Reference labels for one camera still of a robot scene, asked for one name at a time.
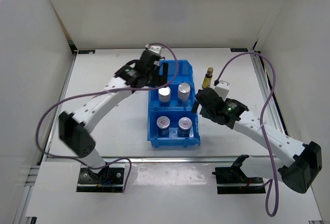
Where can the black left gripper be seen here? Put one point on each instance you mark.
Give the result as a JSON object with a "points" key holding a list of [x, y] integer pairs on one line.
{"points": [[158, 80]]}

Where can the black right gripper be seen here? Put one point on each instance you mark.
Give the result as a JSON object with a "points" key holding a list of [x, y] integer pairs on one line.
{"points": [[195, 107]]}

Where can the white blue tall jar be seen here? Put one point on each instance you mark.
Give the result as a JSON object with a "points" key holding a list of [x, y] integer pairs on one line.
{"points": [[183, 93], [164, 96]]}

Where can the short red-label jar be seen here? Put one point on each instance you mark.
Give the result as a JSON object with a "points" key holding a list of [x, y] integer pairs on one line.
{"points": [[184, 127]]}

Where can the brown yellow-label bottle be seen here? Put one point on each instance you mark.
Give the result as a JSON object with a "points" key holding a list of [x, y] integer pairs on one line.
{"points": [[207, 79]]}

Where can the short silver-lid jar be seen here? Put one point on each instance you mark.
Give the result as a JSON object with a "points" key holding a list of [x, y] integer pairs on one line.
{"points": [[163, 126]]}

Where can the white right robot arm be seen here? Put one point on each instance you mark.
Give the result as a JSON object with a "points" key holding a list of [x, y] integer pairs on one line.
{"points": [[296, 164]]}

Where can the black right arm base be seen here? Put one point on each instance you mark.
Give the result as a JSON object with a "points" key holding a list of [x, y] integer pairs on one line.
{"points": [[232, 181]]}

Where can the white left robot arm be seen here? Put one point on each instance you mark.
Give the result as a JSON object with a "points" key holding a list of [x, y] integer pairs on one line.
{"points": [[75, 128]]}

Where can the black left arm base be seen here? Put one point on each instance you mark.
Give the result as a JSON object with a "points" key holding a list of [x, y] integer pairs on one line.
{"points": [[107, 180]]}

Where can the blue plastic divided bin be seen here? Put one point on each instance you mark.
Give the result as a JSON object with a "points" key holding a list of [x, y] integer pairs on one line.
{"points": [[174, 110]]}

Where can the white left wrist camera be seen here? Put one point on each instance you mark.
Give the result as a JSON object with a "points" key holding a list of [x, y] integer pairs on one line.
{"points": [[154, 48]]}

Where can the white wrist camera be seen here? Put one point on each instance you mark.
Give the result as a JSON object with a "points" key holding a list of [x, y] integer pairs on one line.
{"points": [[154, 48], [222, 89]]}

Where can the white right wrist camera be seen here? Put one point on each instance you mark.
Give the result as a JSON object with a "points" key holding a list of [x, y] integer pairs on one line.
{"points": [[222, 89]]}

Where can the front aluminium frame rail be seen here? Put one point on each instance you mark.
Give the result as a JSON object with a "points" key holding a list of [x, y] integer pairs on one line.
{"points": [[183, 159]]}

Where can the left aluminium frame rail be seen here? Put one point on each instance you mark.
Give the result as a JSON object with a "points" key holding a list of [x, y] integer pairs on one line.
{"points": [[33, 171]]}

